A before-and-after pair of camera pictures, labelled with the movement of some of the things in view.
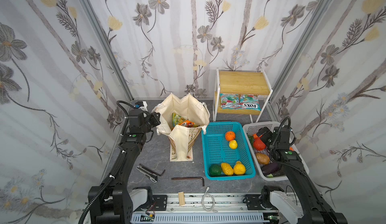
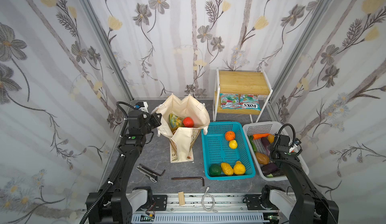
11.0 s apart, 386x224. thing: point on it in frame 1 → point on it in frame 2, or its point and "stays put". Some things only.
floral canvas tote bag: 182,138 stays put
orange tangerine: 229,135 stays put
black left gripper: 155,118 stays put
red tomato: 258,144 → 188,122
